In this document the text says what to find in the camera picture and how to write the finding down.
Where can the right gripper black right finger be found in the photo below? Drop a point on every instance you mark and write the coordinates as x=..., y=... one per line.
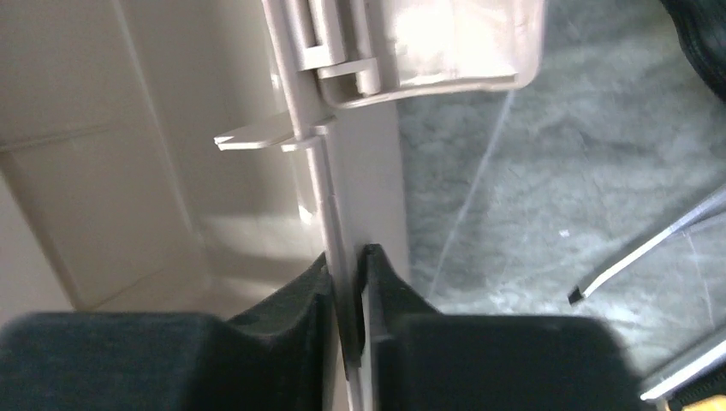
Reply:
x=423, y=359

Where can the claw hammer yellow black handle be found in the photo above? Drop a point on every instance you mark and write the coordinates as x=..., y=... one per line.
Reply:
x=693, y=380

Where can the black yellow handled screwdriver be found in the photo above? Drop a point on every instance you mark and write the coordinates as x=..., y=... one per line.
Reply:
x=705, y=211

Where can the translucent brown tool box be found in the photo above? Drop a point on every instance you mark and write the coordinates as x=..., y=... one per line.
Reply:
x=197, y=156

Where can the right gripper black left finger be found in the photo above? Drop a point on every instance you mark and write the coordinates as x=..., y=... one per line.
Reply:
x=273, y=356

